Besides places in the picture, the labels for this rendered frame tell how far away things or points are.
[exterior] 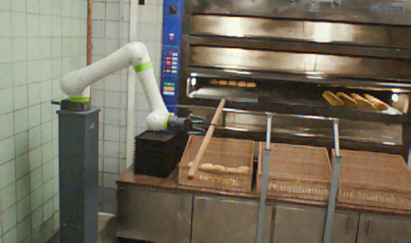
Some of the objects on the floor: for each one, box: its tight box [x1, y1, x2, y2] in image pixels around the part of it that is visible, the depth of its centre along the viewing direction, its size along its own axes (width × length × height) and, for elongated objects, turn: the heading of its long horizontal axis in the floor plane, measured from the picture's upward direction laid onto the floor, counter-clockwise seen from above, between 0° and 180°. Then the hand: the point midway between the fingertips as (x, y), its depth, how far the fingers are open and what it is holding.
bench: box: [116, 162, 411, 243], centre depth 311 cm, size 56×242×58 cm, turn 63°
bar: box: [174, 105, 342, 243], centre depth 287 cm, size 31×127×118 cm, turn 63°
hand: (211, 127), depth 231 cm, fingers closed on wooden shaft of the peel, 3 cm apart
